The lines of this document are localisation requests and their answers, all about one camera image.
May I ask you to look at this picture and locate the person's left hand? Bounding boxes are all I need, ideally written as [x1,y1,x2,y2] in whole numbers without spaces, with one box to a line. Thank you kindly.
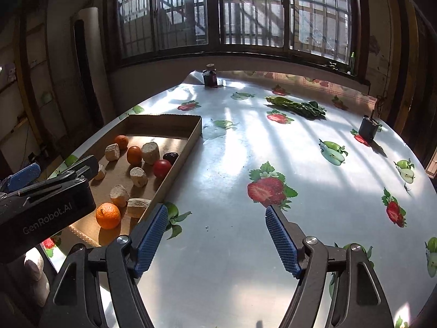
[23,247,51,308]

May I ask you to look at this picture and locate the dark red jar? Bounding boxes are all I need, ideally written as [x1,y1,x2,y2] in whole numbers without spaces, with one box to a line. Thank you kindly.
[202,63,218,89]

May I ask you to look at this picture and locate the leafy green vegetables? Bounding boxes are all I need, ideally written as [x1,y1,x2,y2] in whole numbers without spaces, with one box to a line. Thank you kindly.
[265,96,327,121]

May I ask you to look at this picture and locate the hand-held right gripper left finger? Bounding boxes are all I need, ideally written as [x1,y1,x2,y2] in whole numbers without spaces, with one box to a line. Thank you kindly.
[48,204,169,328]

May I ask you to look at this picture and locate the barred window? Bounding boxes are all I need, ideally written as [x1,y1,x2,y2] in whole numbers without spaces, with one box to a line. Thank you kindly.
[104,0,363,73]

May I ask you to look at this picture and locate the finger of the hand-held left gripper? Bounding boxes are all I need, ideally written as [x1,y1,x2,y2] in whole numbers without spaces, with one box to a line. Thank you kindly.
[19,155,100,198]
[0,163,42,194]

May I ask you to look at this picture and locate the cardboard box tray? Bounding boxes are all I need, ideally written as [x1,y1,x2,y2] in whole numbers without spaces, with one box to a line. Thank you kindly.
[68,113,203,248]

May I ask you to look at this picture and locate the red tomato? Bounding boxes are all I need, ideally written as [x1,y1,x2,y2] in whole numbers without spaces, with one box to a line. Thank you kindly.
[152,159,173,178]

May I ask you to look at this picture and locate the black motor box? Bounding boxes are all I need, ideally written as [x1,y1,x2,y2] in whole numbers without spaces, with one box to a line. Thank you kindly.
[358,110,383,144]

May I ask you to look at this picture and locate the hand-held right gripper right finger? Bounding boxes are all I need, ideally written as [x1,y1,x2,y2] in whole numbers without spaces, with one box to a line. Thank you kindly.
[265,206,395,328]

